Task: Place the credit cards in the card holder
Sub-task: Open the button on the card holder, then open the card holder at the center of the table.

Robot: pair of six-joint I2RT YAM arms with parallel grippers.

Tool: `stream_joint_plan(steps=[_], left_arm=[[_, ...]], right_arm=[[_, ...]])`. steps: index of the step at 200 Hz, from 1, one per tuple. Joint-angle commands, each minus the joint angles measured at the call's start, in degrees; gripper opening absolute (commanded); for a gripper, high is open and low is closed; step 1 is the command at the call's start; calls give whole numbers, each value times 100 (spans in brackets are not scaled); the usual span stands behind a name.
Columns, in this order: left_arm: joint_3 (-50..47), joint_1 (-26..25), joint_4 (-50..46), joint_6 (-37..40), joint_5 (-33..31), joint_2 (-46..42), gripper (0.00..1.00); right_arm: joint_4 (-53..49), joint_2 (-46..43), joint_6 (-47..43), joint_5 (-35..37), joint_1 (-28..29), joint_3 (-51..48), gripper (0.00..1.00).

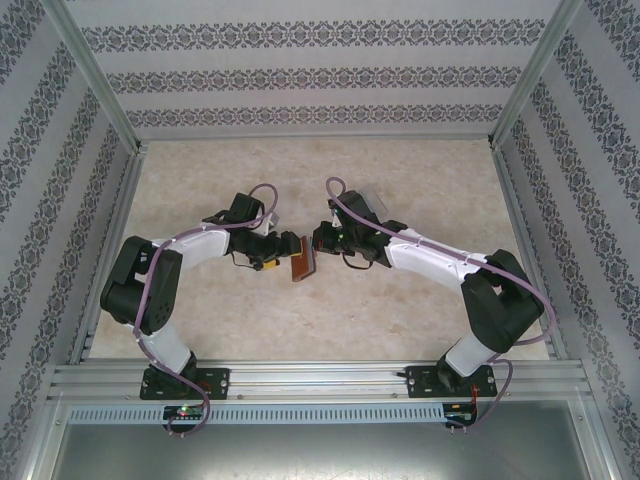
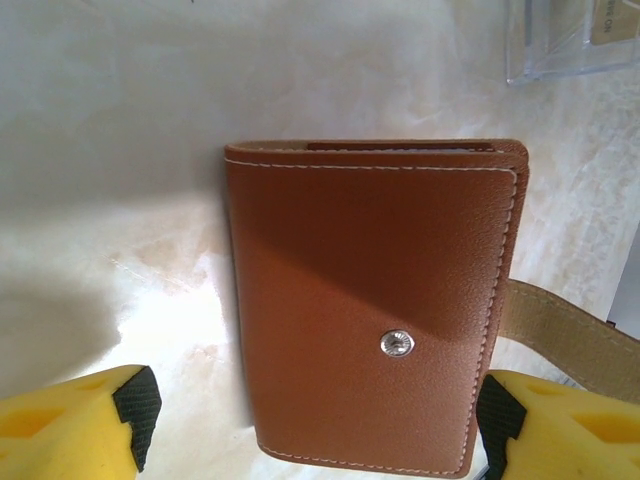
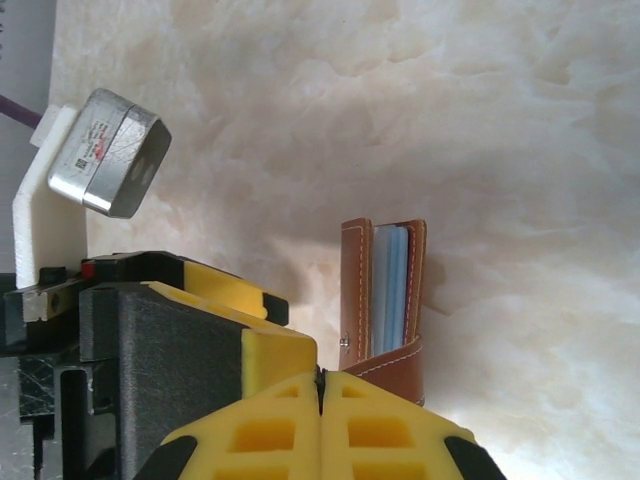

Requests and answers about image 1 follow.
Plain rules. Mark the small circuit board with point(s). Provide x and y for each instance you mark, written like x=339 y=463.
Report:
x=182 y=412
x=457 y=415

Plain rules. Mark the aluminium side rail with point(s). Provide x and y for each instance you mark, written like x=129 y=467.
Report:
x=125 y=200

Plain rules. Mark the aluminium corner profile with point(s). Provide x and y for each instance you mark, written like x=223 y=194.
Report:
x=606 y=450
x=42 y=450

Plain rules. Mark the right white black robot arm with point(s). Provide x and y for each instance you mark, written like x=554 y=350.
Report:
x=430 y=257

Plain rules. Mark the aluminium frame post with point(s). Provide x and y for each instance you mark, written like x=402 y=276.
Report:
x=532 y=75
x=102 y=75

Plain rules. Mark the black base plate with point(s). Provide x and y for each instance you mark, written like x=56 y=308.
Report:
x=217 y=382
x=420 y=382

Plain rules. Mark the aluminium mounting rail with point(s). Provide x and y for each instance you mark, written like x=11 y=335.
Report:
x=320 y=380

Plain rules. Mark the grey metal sheet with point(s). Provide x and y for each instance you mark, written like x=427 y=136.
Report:
x=320 y=455

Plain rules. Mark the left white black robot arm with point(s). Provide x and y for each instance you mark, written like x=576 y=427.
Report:
x=200 y=247

